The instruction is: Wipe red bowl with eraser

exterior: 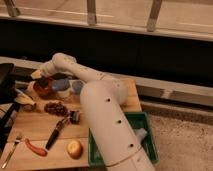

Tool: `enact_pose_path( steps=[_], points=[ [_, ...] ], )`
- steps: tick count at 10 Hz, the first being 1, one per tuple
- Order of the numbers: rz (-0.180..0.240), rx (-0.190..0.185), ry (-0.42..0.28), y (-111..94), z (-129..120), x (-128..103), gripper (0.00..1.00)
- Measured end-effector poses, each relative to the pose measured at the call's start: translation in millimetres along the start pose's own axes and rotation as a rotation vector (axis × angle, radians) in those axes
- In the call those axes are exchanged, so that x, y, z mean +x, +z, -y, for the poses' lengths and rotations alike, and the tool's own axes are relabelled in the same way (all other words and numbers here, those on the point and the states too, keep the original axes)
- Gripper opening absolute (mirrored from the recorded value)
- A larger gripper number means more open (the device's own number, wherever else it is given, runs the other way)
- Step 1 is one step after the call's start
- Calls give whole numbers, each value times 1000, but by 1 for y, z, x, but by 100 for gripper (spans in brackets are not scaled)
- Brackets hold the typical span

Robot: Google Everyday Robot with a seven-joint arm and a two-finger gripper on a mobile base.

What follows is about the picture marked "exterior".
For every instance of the black handled knife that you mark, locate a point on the black handled knife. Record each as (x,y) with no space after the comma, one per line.
(54,135)

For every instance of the black chair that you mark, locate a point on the black chair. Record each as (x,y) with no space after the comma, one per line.
(7,95)

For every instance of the grey crumpled cloth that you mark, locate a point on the grey crumpled cloth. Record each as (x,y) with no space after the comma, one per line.
(140,133)

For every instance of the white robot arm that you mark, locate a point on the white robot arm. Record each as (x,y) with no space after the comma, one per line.
(101,98)

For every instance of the bunch of dark grapes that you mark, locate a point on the bunch of dark grapes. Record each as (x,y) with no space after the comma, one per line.
(56,108)

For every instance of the green plastic tray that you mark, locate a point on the green plastic tray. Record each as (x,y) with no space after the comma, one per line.
(139,122)

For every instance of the blue cup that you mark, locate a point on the blue cup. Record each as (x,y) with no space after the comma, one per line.
(60,85)

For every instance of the banana in small dish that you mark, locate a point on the banana in small dish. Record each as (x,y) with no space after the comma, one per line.
(25,101)

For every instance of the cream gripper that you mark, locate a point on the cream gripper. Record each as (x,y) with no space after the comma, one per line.
(36,74)

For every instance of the yellow red apple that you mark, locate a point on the yellow red apple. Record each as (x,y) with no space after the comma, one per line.
(75,149)

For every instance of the blue grey bowl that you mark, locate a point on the blue grey bowl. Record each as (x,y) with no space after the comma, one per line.
(77,86)

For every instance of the silver fork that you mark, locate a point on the silver fork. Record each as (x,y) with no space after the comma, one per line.
(16,142)

